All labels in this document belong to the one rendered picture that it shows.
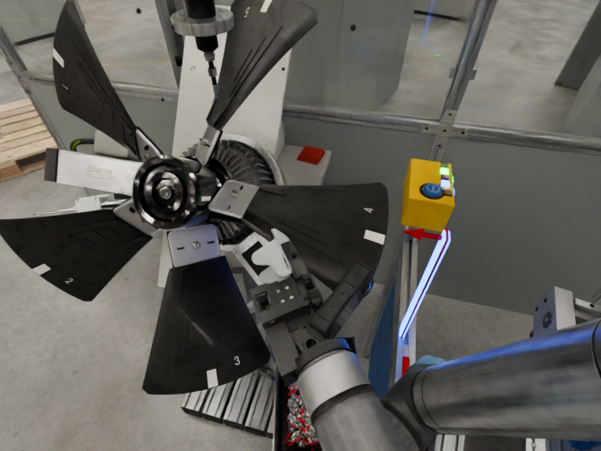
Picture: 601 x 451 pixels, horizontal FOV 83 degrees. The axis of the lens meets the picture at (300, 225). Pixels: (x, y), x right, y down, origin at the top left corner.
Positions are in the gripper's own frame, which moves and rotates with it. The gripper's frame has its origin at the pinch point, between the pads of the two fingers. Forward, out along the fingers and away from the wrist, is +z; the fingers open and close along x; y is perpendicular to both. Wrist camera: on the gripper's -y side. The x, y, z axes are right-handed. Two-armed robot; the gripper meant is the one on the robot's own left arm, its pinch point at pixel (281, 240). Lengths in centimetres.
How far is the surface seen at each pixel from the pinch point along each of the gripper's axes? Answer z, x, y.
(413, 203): 9.2, 15.7, -33.1
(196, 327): -0.1, 13.9, 18.2
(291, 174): 54, 34, -19
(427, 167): 17.5, 15.3, -43.0
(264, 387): 18, 109, 17
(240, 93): 17.2, -15.9, -1.9
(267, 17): 23.5, -23.2, -9.9
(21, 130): 279, 90, 135
